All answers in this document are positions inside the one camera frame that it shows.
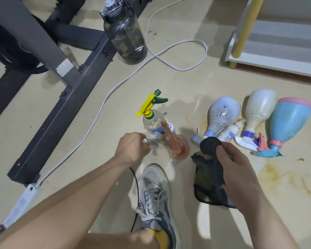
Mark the black round weight plate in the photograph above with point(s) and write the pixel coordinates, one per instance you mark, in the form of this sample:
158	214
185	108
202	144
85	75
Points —
13	49

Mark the small white bottle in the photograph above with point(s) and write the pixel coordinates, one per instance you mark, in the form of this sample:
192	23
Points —
229	132

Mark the small clear bottle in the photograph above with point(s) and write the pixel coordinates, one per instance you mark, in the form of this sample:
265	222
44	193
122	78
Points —
152	144

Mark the person's left forearm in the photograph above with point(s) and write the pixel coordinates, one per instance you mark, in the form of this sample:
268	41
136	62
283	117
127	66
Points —
59	204

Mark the person's right hand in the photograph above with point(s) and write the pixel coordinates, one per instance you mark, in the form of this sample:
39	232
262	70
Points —
239	176

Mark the white shelf yellow leg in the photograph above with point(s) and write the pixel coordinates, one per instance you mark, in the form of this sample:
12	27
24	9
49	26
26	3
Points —
277	36

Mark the person's left hand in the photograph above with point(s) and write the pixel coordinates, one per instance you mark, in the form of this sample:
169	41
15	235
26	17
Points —
129	149

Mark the large dark water bottle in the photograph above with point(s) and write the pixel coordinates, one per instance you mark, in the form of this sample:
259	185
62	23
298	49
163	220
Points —
125	33

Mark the white speckled spray bottle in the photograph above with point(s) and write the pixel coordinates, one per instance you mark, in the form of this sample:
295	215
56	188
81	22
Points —
221	116

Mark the yellow sock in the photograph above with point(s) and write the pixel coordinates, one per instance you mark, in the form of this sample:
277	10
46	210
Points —
162	238

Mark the black metal equipment frame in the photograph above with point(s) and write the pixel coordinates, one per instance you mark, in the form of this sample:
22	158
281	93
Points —
72	82

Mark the white power strip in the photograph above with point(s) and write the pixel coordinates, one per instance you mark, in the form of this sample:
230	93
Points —
22	203

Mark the orange spray bottle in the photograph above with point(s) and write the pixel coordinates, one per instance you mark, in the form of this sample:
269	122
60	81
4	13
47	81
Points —
177	147

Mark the cream speckled spray bottle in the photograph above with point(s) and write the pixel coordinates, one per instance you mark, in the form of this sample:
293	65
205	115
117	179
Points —
259	111

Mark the blue spray bottle pink band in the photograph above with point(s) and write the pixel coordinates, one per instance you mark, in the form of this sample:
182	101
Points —
287	124

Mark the person's leg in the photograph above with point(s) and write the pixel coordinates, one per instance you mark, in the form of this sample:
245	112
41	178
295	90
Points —
119	239

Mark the person's left fingers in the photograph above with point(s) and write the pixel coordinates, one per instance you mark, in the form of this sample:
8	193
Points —
144	145

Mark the small bottle blue label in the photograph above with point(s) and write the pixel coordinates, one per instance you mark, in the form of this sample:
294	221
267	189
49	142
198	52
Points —
168	128

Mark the person's right thumb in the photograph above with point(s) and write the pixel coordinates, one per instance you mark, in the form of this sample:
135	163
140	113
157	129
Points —
223	152

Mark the person's right forearm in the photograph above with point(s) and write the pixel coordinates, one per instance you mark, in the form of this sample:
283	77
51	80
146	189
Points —
267	225

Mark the grey sneaker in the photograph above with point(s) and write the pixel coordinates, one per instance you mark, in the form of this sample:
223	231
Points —
155	197

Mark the clear spray bottle yellow trigger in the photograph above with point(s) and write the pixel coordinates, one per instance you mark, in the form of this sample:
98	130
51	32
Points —
151	111

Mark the black cloth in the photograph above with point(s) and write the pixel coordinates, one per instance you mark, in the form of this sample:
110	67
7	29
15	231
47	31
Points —
210	176

